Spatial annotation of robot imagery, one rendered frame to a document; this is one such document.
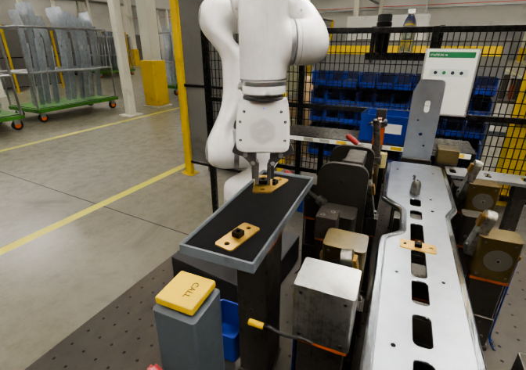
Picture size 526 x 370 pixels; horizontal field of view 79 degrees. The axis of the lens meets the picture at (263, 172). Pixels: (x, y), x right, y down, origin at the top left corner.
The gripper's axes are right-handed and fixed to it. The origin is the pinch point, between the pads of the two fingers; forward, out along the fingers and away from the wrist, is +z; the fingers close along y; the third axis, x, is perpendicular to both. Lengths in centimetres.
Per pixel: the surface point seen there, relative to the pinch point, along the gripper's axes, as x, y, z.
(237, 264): -19.5, -3.3, 7.5
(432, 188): 45, 59, 23
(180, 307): -28.4, -9.8, 7.3
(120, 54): 621, -314, 1
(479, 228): 9, 52, 17
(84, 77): 690, -439, 55
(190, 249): -16.4, -11.3, 7.1
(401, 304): -10.7, 27.8, 23.2
